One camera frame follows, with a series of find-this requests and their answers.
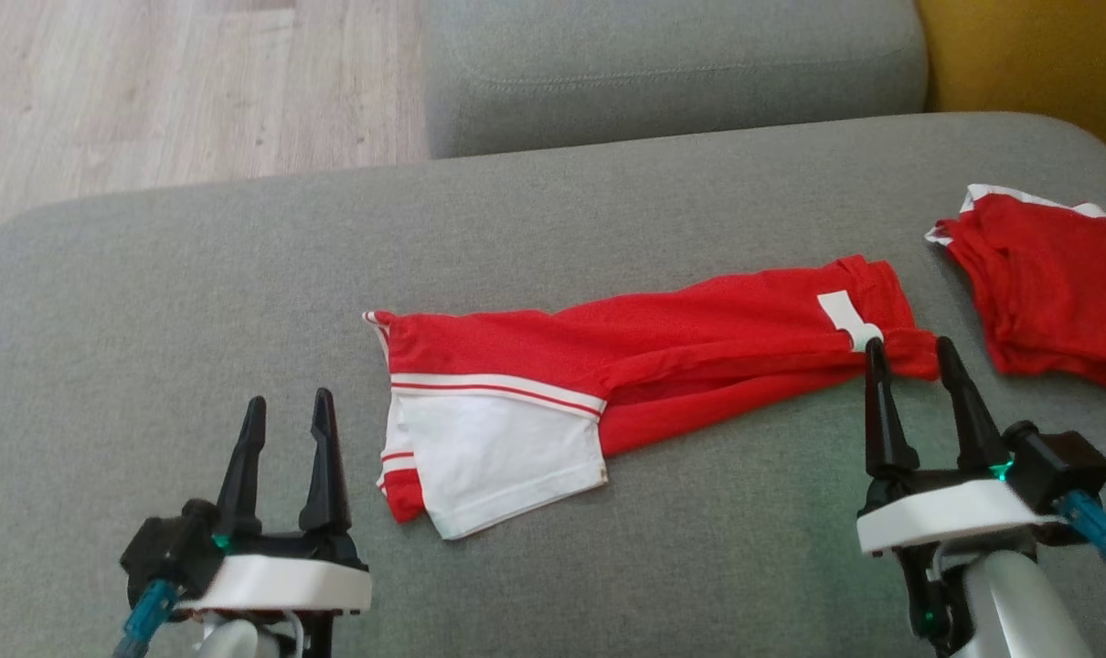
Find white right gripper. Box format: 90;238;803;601
856;336;1061;558

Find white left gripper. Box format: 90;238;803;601
176;388;373;615

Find red shorts with white stripe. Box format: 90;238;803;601
926;185;1106;399

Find red number 23 jersey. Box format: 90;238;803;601
363;256;940;540

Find grey fabric sofa seat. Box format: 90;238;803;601
0;111;1106;658

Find yellow cushion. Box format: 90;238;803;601
914;0;1106;175

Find grey sofa cushion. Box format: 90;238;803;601
425;0;929;162

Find blue left cable connector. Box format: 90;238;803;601
122;578;182;642

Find blue cable connector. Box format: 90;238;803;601
1060;491;1106;569
122;578;182;642

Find blue right cable connector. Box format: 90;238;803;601
1060;491;1106;569

